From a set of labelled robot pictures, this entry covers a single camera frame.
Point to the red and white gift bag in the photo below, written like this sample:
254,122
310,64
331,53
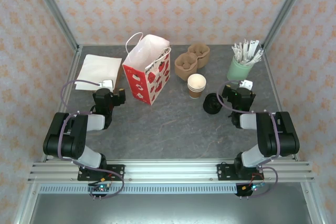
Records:
157,77

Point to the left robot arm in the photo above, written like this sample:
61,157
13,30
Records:
78,134

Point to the black plastic lid stack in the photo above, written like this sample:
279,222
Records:
212,103

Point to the green straw holder cup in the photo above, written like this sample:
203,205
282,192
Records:
237,70

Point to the white napkin stack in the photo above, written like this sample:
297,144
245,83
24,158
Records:
97,69

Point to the brown paper cup stack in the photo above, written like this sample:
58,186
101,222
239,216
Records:
197,87

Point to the white wrapped straw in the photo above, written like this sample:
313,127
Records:
234,52
256,47
239,51
252,49
256,57
246,49

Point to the small circuit board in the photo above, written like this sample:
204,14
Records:
101,188
253,187

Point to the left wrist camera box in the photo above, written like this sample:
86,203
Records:
107,83

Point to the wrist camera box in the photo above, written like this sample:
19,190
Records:
246,84
107,83

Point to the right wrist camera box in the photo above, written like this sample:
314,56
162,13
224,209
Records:
246,84

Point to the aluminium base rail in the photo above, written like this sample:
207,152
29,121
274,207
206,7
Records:
170,172

